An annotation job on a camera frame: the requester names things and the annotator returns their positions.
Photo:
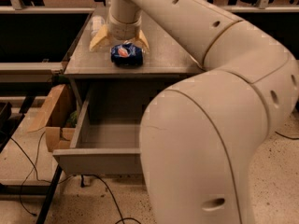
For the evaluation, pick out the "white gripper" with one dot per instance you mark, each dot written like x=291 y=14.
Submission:
x=123 y=32

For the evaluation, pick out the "blue pepsi can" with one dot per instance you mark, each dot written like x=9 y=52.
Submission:
x=126 y=54

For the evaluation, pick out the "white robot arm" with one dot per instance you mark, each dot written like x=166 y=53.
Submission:
x=198 y=136

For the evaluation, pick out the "grey open top drawer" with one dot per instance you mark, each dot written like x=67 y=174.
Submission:
x=104 y=143

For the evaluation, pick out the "clear plastic water bottle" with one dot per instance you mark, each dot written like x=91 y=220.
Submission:
x=97 y=22

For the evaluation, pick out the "grey cabinet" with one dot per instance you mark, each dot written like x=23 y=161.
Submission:
x=162 y=56

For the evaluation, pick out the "green object in box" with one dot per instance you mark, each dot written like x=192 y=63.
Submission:
x=71 y=122

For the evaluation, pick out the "brown cardboard box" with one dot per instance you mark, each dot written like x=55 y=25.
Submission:
x=53 y=115

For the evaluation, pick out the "black table leg frame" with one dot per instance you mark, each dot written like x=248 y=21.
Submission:
x=9 y=122

